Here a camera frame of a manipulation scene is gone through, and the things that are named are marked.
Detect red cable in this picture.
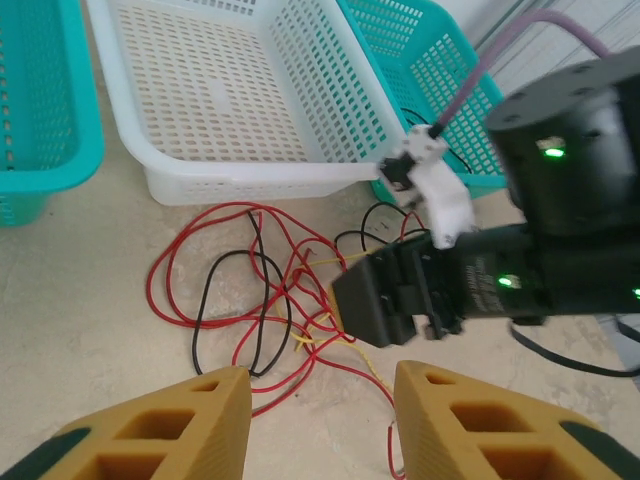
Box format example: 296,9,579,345
166,207,346,329
399,209,431,241
309,344,407,480
232,309,321,419
146,201,351,331

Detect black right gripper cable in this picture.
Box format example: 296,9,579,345
509,319,640,379

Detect white plastic basket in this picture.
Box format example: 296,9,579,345
84,0,416,207

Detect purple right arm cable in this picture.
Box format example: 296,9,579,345
432,8,614,139

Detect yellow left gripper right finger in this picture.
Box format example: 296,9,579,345
393,359,640,480

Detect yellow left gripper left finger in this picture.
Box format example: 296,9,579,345
0,365,254,480

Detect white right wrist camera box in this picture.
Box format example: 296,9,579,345
377,124,479,251

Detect yellow cable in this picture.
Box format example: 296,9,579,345
299,254,351,269
279,294,396,401

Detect teal plastic basket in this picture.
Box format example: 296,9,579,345
0,0,106,229
339,0,509,201

